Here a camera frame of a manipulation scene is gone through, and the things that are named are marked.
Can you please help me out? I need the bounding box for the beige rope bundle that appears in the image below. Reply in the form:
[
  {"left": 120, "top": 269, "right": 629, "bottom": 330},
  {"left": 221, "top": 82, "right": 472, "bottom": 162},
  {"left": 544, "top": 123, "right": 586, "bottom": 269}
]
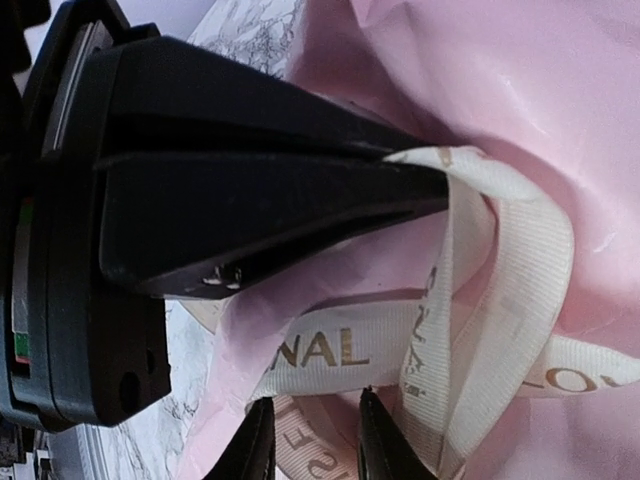
[{"left": 184, "top": 144, "right": 640, "bottom": 480}]

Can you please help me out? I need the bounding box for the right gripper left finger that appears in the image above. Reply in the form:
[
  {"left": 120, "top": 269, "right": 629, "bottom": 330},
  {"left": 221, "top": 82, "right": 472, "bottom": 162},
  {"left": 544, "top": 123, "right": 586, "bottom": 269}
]
[{"left": 217, "top": 398, "right": 276, "bottom": 480}]

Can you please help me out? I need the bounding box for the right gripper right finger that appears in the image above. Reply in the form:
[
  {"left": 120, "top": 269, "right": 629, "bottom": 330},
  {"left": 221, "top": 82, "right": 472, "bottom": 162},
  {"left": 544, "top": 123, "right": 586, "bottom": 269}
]
[{"left": 358, "top": 388, "right": 437, "bottom": 480}]

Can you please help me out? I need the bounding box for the pink wrapping paper sheet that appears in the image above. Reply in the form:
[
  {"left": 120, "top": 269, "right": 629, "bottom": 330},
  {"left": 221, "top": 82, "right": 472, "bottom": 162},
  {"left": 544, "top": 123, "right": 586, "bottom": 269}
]
[{"left": 176, "top": 1, "right": 639, "bottom": 479}]

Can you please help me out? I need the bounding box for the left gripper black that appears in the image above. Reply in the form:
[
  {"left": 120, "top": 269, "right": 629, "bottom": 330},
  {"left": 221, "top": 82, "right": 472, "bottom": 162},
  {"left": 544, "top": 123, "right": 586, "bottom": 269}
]
[{"left": 1, "top": 1, "right": 171, "bottom": 432}]

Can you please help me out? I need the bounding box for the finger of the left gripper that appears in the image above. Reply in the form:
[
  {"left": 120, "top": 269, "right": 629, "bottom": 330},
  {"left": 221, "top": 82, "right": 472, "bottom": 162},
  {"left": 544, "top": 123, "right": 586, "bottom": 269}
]
[
  {"left": 79, "top": 36, "right": 422, "bottom": 160},
  {"left": 99, "top": 152, "right": 449, "bottom": 299}
]

